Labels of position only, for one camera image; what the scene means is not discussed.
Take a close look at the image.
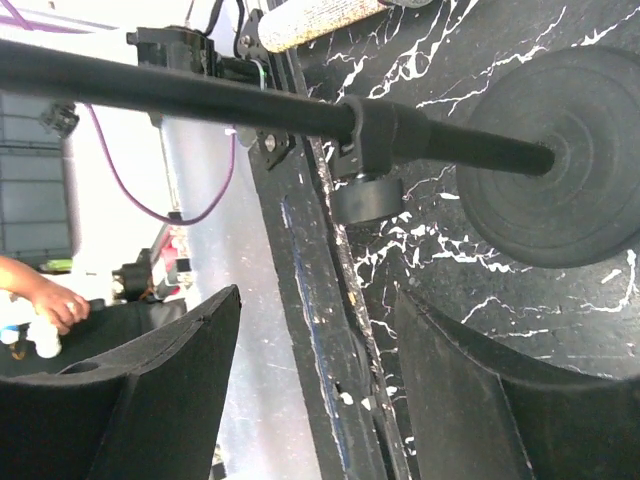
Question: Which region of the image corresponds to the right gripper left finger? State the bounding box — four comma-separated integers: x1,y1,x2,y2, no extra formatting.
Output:
1,285,241,479

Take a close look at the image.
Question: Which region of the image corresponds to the glitter silver-head microphone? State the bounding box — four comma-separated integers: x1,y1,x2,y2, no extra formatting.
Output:
257,0,436,54

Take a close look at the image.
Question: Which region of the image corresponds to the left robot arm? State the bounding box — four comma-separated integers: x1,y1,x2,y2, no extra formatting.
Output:
126,1,286,90

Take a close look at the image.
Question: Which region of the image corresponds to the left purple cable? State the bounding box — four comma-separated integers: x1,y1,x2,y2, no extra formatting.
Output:
0,0,237,227

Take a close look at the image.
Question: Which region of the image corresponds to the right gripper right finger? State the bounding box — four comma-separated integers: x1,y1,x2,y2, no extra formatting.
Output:
394,291,639,479

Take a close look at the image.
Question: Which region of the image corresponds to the person's bare hand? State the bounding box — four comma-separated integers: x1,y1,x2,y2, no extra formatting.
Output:
28,279,90,335

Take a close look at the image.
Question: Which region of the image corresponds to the black round-base stand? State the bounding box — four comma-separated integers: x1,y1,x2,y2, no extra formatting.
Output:
1,41,639,268

